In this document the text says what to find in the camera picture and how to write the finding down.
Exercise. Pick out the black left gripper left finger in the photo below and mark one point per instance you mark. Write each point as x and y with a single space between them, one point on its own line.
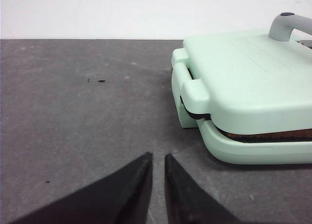
123 197

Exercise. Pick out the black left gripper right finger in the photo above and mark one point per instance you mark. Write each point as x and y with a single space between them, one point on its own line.
187 202

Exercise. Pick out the mint green breakfast maker lid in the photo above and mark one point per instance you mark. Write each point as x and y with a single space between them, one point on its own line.
249 82

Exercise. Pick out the mint green breakfast maker base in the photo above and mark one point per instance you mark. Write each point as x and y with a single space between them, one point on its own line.
224 148

